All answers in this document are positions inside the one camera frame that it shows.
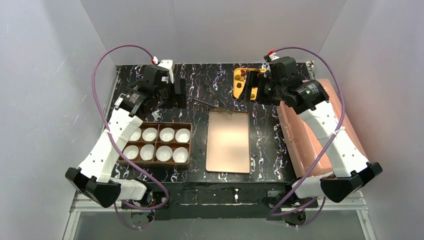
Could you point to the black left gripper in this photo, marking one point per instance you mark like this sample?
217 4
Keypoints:
179 91

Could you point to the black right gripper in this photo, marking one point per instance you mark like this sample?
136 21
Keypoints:
253 87

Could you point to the metal tweezers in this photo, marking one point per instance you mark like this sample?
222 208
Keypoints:
225 110

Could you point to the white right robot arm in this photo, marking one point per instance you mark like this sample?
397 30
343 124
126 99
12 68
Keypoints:
351 170

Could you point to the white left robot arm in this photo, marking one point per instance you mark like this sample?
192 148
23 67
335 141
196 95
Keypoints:
92 178

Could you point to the brown chocolate box tray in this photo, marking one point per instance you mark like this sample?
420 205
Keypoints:
157 143

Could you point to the yellow tray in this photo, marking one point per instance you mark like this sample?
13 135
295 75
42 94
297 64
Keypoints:
239 79

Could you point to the white paper cup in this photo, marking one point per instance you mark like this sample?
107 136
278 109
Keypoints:
167 134
164 153
136 135
183 135
180 155
147 152
131 152
149 134

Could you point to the rose gold box lid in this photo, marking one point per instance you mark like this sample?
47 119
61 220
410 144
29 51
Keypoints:
228 142

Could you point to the pink plastic storage box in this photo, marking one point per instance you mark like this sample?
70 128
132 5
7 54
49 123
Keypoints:
301 143

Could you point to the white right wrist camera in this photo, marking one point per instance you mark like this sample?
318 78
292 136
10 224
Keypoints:
270 56

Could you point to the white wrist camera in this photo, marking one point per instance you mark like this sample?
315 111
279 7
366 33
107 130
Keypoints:
270 56
169 65

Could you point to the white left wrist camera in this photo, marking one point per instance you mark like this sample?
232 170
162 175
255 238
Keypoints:
169 65

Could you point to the aluminium frame rail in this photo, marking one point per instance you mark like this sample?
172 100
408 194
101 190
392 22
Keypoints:
356 202

